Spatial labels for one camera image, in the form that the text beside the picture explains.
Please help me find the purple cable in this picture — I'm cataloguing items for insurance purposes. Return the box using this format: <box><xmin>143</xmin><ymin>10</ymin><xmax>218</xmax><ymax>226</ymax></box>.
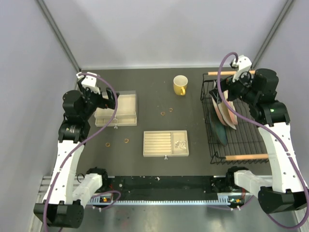
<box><xmin>42</xmin><ymin>72</ymin><xmax>122</xmax><ymax>227</ymax></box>
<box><xmin>217</xmin><ymin>51</ymin><xmax>309</xmax><ymax>229</ymax></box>

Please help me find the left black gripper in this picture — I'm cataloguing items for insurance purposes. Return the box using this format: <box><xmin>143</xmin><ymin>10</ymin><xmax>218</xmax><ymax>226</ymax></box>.
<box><xmin>78</xmin><ymin>80</ymin><xmax>118</xmax><ymax>120</ymax></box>

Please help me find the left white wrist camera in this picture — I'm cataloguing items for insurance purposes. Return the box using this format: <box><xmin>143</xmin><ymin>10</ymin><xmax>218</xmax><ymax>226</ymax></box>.
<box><xmin>76</xmin><ymin>72</ymin><xmax>101</xmax><ymax>94</ymax></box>

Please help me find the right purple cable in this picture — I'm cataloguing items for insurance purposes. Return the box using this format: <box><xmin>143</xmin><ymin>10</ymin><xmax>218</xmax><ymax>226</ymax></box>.
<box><xmin>217</xmin><ymin>51</ymin><xmax>309</xmax><ymax>229</ymax></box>

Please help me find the dark teal plate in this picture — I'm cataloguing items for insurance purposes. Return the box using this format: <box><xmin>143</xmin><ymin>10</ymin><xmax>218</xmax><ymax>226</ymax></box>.
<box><xmin>209</xmin><ymin>110</ymin><xmax>227</xmax><ymax>146</ymax></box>

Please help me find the yellow mug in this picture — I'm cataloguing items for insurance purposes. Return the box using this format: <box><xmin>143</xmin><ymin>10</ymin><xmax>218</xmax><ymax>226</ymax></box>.
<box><xmin>173</xmin><ymin>75</ymin><xmax>188</xmax><ymax>96</ymax></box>

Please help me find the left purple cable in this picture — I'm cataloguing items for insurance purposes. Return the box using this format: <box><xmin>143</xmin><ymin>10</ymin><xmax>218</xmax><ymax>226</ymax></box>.
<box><xmin>42</xmin><ymin>72</ymin><xmax>122</xmax><ymax>227</ymax></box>

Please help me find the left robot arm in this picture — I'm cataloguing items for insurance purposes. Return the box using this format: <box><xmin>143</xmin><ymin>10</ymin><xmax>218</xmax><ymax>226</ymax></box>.
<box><xmin>33</xmin><ymin>87</ymin><xmax>119</xmax><ymax>231</ymax></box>

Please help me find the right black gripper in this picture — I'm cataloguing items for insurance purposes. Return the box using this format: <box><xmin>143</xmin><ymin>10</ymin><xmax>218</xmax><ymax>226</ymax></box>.
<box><xmin>208</xmin><ymin>68</ymin><xmax>258</xmax><ymax>105</ymax></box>

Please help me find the black wire dish rack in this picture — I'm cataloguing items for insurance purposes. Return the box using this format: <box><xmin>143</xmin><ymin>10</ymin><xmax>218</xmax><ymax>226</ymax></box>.
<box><xmin>200</xmin><ymin>73</ymin><xmax>268</xmax><ymax>165</ymax></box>

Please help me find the beige jewelry tray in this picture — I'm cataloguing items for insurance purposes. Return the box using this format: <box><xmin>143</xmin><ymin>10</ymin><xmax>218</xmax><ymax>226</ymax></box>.
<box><xmin>143</xmin><ymin>130</ymin><xmax>189</xmax><ymax>160</ymax></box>

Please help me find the silver jewelry pile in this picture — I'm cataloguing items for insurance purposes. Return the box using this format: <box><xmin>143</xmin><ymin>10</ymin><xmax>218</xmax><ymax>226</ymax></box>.
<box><xmin>175</xmin><ymin>140</ymin><xmax>187</xmax><ymax>150</ymax></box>

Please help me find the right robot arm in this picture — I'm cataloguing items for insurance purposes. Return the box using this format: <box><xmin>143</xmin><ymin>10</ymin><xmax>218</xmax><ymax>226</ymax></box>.
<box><xmin>210</xmin><ymin>69</ymin><xmax>309</xmax><ymax>214</ymax></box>

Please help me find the pink plate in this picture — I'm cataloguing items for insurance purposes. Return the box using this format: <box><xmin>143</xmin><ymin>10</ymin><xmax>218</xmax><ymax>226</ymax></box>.
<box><xmin>227</xmin><ymin>101</ymin><xmax>238</xmax><ymax>125</ymax></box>

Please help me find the cream plate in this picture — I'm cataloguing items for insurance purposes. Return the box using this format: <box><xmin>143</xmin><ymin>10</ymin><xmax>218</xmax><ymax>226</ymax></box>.
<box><xmin>211</xmin><ymin>97</ymin><xmax>236</xmax><ymax>130</ymax></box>

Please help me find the grey cable duct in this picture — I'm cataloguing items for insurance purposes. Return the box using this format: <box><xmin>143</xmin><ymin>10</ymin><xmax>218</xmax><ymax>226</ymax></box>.
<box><xmin>86</xmin><ymin>194</ymin><xmax>244</xmax><ymax>207</ymax></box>

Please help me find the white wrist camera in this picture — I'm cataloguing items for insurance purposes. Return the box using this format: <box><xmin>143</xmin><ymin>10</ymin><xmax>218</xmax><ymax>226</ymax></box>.
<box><xmin>230</xmin><ymin>55</ymin><xmax>252</xmax><ymax>82</ymax></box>
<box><xmin>76</xmin><ymin>72</ymin><xmax>101</xmax><ymax>94</ymax></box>

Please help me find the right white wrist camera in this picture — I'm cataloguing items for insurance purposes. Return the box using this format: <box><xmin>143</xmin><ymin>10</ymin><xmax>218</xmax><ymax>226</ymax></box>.
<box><xmin>230</xmin><ymin>55</ymin><xmax>252</xmax><ymax>82</ymax></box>

